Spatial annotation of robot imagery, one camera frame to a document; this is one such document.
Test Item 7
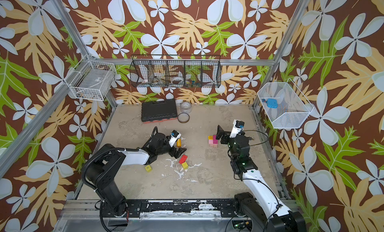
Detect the orange rectangular block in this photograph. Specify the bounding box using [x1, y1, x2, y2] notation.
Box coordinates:
[177, 139, 182, 148]

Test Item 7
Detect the magenta block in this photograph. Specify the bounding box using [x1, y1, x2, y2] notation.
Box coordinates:
[213, 135, 218, 145]

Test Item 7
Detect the pink rectangular block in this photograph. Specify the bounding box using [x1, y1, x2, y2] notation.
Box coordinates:
[209, 140, 218, 148]

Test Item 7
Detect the small yellow block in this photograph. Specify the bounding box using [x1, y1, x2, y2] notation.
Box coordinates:
[182, 162, 189, 170]

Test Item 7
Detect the yellow green cube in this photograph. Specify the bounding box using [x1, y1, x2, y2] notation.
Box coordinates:
[145, 165, 153, 173]

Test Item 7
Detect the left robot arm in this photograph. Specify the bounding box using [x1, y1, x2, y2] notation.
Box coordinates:
[81, 127, 187, 217]

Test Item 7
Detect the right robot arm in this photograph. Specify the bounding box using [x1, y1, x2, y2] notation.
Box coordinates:
[216, 120, 307, 232]

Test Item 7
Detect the brown tape roll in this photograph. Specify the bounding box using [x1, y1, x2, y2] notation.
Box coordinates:
[178, 113, 190, 124]

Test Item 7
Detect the clear tape roll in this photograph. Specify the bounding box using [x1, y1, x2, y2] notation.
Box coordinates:
[180, 101, 192, 114]

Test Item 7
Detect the black red tool case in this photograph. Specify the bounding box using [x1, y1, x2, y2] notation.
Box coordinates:
[141, 99, 178, 123]

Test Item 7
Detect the blue object in basket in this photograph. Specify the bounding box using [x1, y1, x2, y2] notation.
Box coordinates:
[262, 98, 278, 109]

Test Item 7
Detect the white tape roll in basket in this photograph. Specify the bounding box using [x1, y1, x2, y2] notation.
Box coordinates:
[171, 76, 184, 84]

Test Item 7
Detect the white mesh basket right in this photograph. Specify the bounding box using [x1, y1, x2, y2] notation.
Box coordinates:
[258, 79, 315, 130]

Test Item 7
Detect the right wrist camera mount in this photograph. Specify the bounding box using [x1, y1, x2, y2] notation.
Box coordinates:
[230, 120, 245, 138]

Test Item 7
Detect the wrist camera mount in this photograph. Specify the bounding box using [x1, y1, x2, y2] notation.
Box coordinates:
[169, 130, 181, 147]
[230, 120, 245, 138]

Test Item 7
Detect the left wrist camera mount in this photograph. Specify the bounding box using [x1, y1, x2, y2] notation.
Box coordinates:
[169, 130, 181, 147]

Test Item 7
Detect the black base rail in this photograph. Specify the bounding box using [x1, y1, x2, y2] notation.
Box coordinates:
[125, 198, 262, 218]

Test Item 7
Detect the black wire wall basket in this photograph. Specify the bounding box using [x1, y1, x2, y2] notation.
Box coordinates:
[128, 54, 222, 88]

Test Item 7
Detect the white wire basket left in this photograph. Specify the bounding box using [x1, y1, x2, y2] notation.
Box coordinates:
[66, 55, 117, 101]

